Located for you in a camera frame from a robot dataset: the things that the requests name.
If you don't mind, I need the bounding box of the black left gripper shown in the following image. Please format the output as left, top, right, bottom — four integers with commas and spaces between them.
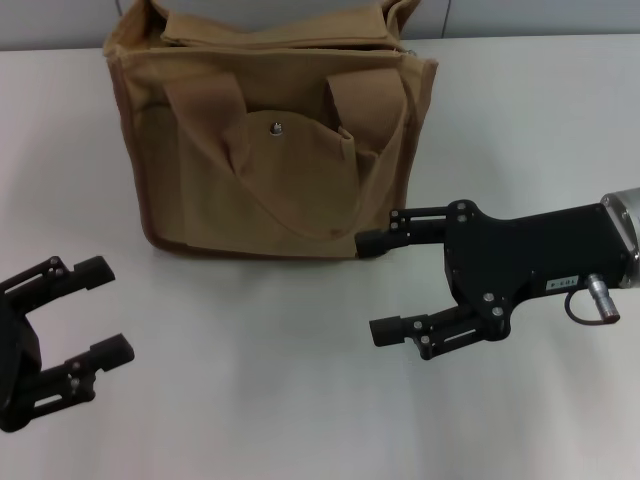
0, 255, 136, 434

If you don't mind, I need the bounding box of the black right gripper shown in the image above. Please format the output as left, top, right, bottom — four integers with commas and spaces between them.
353, 198, 640, 362

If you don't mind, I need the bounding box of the khaki canvas food bag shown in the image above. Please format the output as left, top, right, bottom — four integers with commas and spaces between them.
102, 0, 439, 260

